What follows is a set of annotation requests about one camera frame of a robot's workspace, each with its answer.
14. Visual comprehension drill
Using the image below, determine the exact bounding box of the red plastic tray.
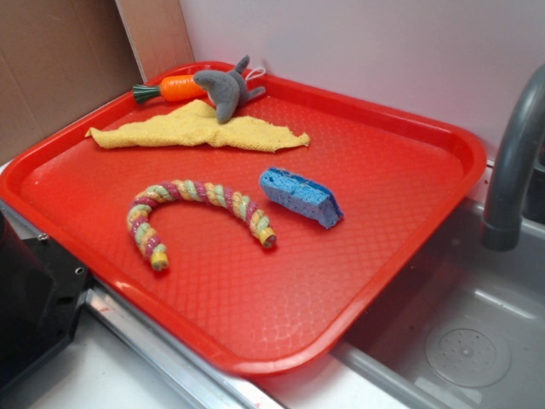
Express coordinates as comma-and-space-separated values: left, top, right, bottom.
1, 74, 486, 377

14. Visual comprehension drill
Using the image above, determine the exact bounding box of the gray plush animal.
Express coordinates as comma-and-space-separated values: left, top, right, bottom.
193, 55, 266, 124

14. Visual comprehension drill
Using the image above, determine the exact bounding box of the multicolour twisted rope toy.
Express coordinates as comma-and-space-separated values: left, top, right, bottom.
126, 180, 277, 272

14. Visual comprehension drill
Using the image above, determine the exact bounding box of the gray sink basin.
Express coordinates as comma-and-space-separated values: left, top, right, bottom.
333, 201, 544, 408

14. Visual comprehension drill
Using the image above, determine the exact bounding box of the yellow cloth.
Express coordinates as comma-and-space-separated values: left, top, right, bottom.
85, 101, 311, 153

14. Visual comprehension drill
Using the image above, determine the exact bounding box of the blue sponge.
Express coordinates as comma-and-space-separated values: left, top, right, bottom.
259, 168, 344, 229

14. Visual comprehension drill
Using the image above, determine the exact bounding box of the brown cardboard panel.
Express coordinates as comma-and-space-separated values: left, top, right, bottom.
1, 1, 194, 164

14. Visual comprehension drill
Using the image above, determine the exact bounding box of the gray faucet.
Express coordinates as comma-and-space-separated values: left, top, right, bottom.
480, 66, 544, 251

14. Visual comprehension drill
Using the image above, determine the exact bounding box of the orange toy carrot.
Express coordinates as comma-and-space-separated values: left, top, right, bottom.
132, 75, 206, 104

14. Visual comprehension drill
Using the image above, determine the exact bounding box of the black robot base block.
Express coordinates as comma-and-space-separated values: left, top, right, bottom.
1, 216, 91, 393

